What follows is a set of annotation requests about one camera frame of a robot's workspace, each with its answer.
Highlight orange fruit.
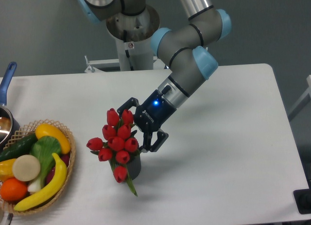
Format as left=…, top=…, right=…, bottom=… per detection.
left=0, top=178, right=28, bottom=202

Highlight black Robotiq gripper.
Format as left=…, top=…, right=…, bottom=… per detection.
left=117, top=89, right=177, bottom=153

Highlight grey ribbed vase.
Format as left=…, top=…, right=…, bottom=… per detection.
left=121, top=153, right=141, bottom=180

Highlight yellow banana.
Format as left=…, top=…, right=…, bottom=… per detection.
left=14, top=153, right=67, bottom=211

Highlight yellow squash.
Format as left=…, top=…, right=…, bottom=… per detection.
left=35, top=123, right=71, bottom=155

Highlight red tulip bouquet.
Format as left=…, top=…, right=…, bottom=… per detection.
left=86, top=108, right=140, bottom=196

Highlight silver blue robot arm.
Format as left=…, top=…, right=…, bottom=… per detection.
left=78, top=0, right=231, bottom=152

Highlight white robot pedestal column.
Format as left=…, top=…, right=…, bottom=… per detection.
left=106, top=5, right=160, bottom=71

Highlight blue handled saucepan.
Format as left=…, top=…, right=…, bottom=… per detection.
left=0, top=62, right=20, bottom=152

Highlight beige round disc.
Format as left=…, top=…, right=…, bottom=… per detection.
left=12, top=155, right=41, bottom=182

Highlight green cucumber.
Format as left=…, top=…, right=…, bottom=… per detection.
left=0, top=133, right=37, bottom=161

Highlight white metal base frame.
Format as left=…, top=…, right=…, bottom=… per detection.
left=84, top=54, right=171, bottom=73

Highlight yellow bell pepper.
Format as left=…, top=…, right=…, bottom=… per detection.
left=0, top=158, right=16, bottom=182

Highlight black device at table edge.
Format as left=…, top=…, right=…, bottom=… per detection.
left=293, top=189, right=311, bottom=214

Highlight green bok choy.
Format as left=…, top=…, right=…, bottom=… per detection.
left=28, top=136, right=61, bottom=194

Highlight dark red vegetable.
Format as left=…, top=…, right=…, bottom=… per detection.
left=45, top=154, right=70, bottom=185

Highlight woven wicker basket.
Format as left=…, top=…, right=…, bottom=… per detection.
left=0, top=119, right=76, bottom=216

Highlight white frame at right edge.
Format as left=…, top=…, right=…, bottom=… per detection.
left=288, top=75, right=311, bottom=122

